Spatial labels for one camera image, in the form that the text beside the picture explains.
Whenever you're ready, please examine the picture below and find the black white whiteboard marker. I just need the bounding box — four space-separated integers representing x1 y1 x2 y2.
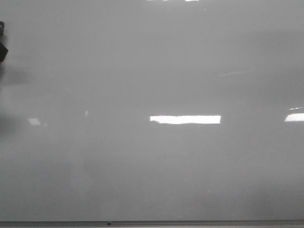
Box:
0 21 8 64

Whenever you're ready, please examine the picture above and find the white whiteboard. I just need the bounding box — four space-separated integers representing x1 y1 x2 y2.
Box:
0 0 304 227

